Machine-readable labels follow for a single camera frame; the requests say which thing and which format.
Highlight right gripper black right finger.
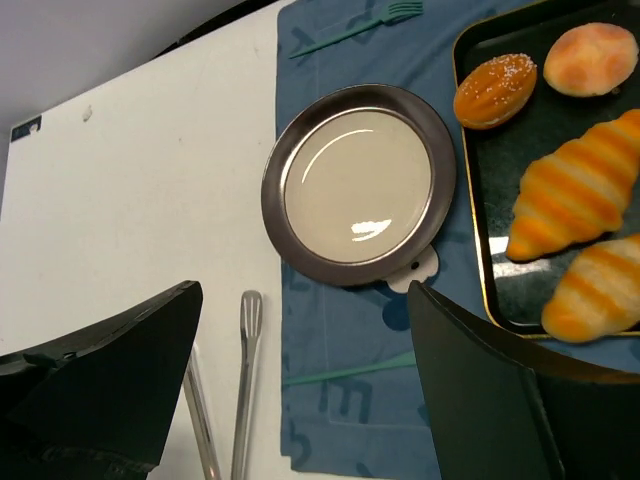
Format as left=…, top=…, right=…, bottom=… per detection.
left=408, top=282, right=639, bottom=479

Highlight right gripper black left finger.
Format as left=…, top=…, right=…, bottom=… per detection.
left=1, top=281, right=203, bottom=480

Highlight steel kitchen tongs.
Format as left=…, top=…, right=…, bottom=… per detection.
left=183, top=290, right=263, bottom=479

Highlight orange sugared bread roll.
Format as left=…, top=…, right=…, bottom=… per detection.
left=453, top=53, right=537, bottom=130

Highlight green plastic stick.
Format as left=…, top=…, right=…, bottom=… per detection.
left=282, top=351, right=416, bottom=386

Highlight lower striped croissant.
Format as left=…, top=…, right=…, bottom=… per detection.
left=541, top=234, right=639, bottom=343

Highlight striped croissant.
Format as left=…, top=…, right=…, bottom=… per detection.
left=541, top=234, right=639, bottom=343
left=506, top=109, right=639, bottom=262

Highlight white bear shaped coaster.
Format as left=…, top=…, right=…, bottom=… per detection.
left=384, top=245, right=439, bottom=294

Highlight upper striped croissant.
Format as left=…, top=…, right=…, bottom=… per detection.
left=506, top=109, right=639, bottom=262

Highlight grey rimmed white plate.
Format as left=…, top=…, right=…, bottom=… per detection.
left=261, top=84, right=457, bottom=287

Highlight round pale bun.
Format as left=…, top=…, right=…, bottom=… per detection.
left=543, top=22, right=639, bottom=98

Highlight black tray with gold rim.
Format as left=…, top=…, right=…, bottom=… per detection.
left=451, top=0, right=640, bottom=339

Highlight green plastic fork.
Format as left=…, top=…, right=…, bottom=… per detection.
left=289, top=1, right=424, bottom=59

